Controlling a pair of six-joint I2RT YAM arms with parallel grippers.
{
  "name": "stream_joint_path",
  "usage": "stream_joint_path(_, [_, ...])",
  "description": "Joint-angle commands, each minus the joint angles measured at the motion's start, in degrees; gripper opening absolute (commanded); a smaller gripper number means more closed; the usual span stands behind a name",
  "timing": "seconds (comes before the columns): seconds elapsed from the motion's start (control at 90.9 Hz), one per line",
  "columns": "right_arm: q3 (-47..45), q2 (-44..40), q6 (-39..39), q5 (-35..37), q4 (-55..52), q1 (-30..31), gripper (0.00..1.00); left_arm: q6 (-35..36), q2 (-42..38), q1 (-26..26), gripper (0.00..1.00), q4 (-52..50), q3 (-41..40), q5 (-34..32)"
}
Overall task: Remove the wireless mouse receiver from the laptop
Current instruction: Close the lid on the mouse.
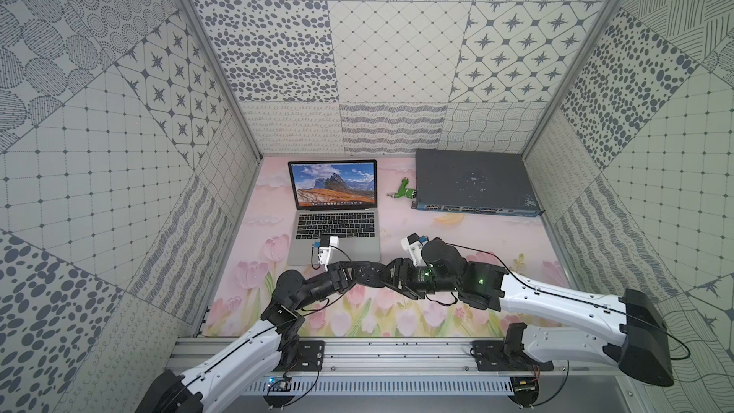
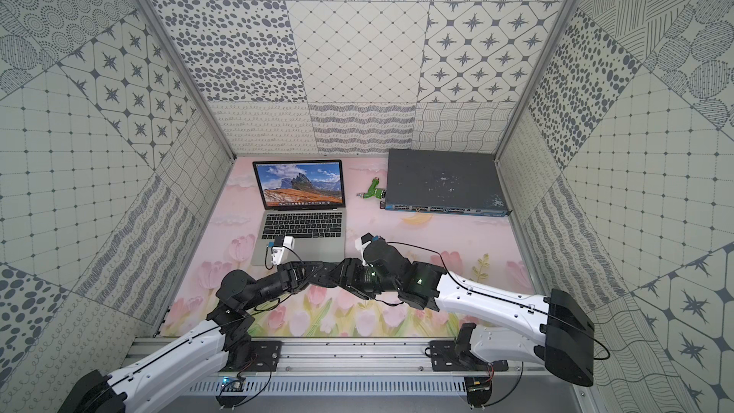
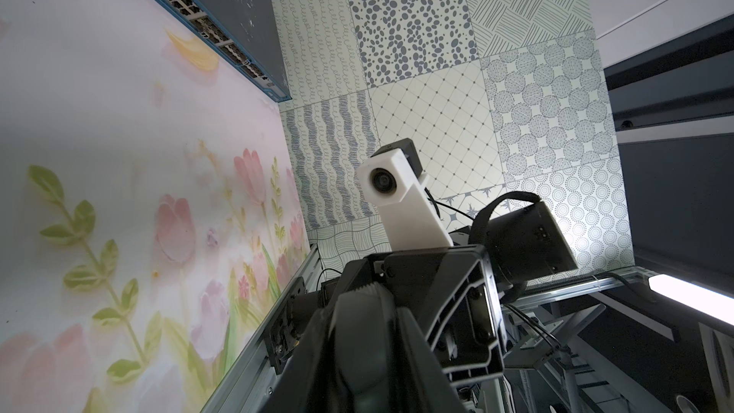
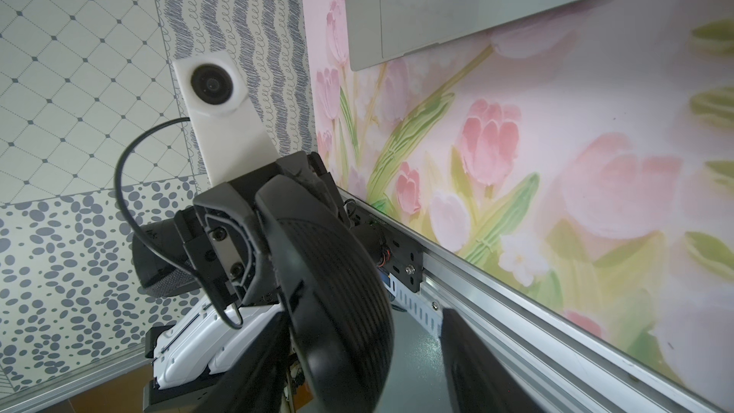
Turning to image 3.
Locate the aluminium mounting rail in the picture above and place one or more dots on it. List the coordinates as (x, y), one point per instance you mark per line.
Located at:
(251, 380)

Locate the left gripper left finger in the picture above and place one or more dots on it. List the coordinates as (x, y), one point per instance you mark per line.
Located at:
(308, 383)

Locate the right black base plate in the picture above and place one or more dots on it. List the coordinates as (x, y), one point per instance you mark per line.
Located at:
(291, 318)

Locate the grey network switch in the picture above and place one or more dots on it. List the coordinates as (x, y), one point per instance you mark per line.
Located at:
(244, 33)

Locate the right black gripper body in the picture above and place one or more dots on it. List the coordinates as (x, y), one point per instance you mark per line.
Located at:
(452, 294)

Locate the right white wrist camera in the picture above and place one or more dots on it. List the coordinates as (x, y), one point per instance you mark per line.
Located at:
(393, 180)

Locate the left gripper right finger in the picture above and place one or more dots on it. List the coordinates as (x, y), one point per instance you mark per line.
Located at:
(421, 385)

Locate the black wireless mouse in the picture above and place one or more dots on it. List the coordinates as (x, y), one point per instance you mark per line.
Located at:
(364, 340)

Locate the pink floral table mat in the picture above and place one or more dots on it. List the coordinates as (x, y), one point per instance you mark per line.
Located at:
(136, 262)

